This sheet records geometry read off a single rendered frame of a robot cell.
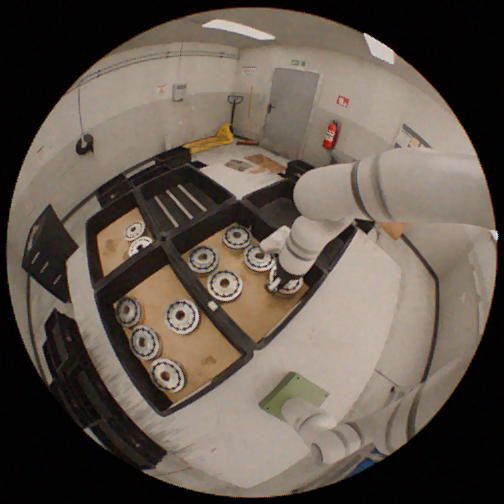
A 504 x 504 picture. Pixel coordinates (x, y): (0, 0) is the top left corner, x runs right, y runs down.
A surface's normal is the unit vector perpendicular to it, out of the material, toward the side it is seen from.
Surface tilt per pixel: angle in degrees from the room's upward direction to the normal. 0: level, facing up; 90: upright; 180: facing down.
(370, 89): 90
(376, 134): 90
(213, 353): 0
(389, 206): 116
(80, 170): 90
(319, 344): 0
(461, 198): 86
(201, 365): 0
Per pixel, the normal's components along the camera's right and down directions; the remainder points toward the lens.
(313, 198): -0.87, 0.22
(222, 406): 0.11, -0.56
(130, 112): 0.74, 0.60
